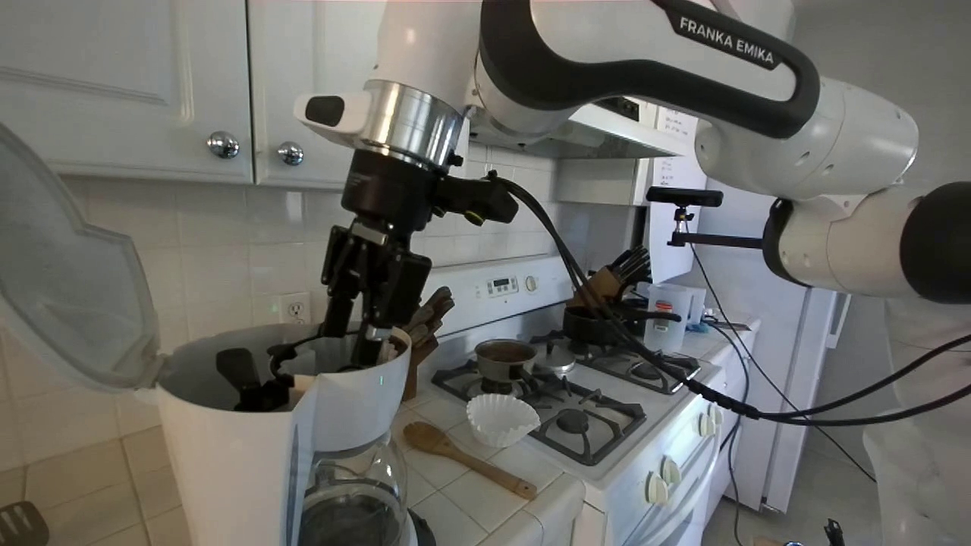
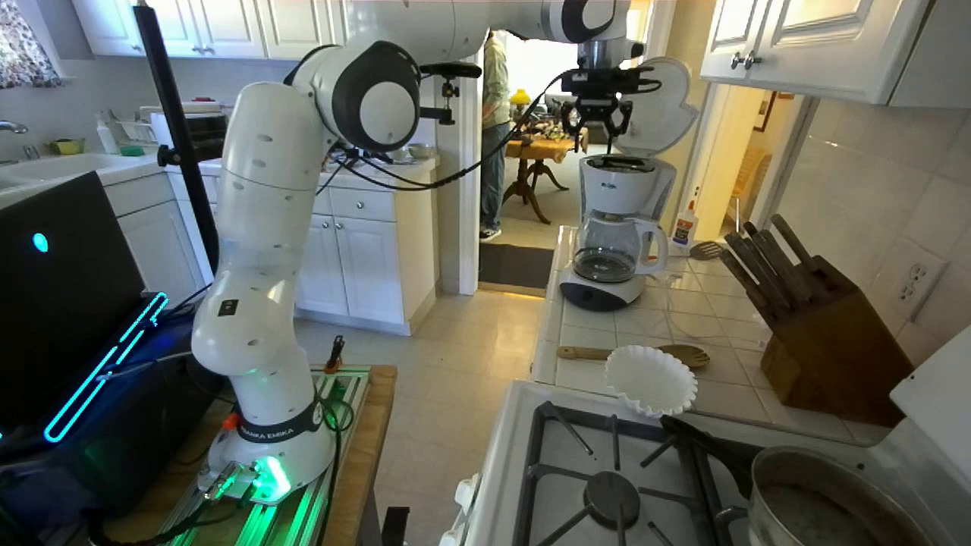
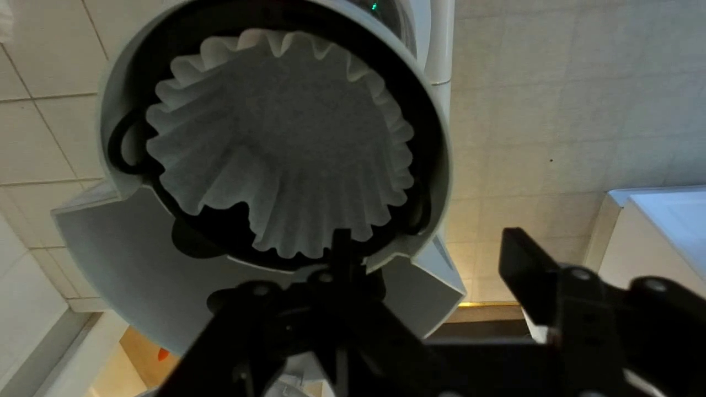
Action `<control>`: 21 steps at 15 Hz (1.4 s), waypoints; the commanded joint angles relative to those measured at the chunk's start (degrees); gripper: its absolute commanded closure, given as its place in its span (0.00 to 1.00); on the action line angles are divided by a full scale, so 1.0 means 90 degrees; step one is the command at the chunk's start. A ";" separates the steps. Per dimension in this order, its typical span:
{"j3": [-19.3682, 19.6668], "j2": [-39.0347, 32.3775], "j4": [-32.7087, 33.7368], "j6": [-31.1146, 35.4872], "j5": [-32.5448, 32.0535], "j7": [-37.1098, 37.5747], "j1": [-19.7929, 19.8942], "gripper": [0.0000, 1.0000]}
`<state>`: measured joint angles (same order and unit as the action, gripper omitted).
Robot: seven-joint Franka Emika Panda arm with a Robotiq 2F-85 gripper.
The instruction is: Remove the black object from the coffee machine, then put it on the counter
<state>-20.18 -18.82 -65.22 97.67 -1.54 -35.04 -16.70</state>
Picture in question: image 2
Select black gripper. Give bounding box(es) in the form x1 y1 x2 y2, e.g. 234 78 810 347
562 63 649 141

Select black filter basket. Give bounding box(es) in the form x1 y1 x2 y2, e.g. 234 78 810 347
596 148 655 170

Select white drip coffee machine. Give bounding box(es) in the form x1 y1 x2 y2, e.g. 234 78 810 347
559 58 701 313

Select glass coffee carafe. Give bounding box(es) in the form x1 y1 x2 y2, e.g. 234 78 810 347
569 215 674 289

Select wooden dining table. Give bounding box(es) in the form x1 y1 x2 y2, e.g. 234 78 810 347
501 128 591 228

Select yellow table lamp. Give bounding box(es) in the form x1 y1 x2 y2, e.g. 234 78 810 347
507 84 536 124

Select standing person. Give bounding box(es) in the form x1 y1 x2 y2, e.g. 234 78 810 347
480 28 515 241

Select small sauce bottle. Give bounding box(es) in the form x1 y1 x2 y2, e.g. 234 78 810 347
674 195 701 247

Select dark door mat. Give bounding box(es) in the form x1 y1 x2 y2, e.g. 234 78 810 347
477 239 559 294

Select white upper cabinet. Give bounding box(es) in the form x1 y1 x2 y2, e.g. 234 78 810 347
699 0 971 109

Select wooden spoon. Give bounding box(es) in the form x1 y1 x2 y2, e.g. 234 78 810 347
554 342 713 374

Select white plate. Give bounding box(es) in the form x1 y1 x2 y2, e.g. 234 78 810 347
600 342 701 418

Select white island cabinet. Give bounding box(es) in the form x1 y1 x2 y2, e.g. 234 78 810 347
193 148 442 339

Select large wooden knife block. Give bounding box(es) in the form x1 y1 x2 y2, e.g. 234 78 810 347
760 252 916 428

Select white gas stove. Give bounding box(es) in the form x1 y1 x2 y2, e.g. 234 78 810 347
442 324 971 546

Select black stove grate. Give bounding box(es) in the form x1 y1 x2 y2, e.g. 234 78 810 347
512 401 772 546

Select round black stove burner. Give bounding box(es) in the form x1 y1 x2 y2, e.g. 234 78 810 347
583 469 642 530

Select wooden base board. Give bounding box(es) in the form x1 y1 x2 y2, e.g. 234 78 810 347
101 361 401 546

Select silver toaster oven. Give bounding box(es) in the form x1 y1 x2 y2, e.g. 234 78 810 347
150 97 234 163

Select white stove knob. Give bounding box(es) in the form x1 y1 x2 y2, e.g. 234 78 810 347
450 472 482 522

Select steel cooking pot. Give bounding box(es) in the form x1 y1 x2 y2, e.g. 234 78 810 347
660 413 936 546

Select white sink cabinet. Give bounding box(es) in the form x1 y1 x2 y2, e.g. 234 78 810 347
101 163 211 305

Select floral window curtain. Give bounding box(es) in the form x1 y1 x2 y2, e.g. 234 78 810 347
0 0 64 91

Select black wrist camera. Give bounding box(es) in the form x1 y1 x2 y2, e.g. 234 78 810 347
559 66 591 101

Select black stereo camera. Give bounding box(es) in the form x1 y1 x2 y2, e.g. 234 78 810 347
415 58 487 84

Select black handled knife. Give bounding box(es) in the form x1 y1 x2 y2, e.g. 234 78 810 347
720 239 784 326
767 211 812 266
739 220 800 296

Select white wall outlet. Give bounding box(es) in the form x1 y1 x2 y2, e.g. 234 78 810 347
895 252 950 320

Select white wall cabinet row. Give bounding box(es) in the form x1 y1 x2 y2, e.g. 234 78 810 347
70 0 352 60

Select black base cable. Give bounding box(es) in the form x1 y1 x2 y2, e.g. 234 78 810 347
309 330 357 546

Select black camera stand pole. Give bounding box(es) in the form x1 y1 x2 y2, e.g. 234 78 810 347
131 0 224 275

